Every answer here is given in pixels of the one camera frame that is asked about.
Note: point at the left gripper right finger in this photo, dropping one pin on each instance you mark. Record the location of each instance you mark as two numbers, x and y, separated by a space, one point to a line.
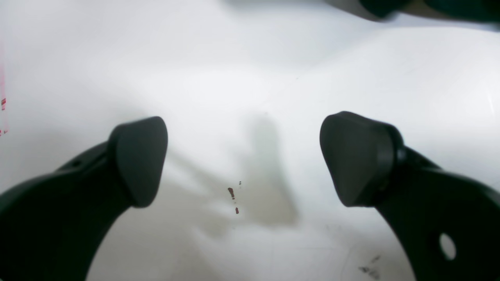
448 225

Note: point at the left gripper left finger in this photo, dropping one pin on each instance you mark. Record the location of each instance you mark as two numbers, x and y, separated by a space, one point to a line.
52 225

